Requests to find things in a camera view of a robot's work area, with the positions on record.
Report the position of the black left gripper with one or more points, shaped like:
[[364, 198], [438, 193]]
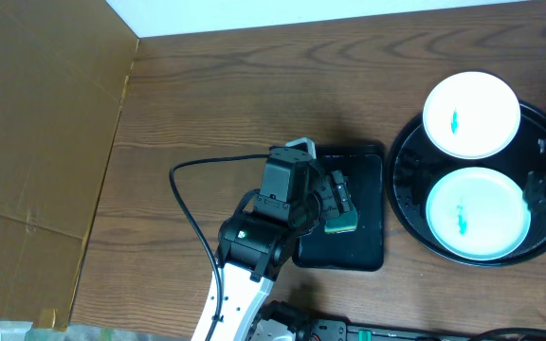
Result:
[[332, 198]]

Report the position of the pale green plate front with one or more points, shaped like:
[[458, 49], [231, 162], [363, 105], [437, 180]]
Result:
[[478, 214]]

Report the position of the white plate green stain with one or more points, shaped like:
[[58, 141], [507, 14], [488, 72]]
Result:
[[471, 115]]

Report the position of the green yellow sponge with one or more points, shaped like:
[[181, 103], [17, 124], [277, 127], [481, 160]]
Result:
[[345, 222]]

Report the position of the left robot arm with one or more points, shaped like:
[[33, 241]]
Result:
[[246, 263]]

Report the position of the black rectangular tray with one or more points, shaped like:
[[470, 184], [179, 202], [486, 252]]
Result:
[[363, 248]]

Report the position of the round black tray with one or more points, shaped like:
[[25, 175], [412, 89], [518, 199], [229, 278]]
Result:
[[415, 165]]

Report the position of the cardboard panel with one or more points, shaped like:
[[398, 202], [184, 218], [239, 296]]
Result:
[[64, 67]]

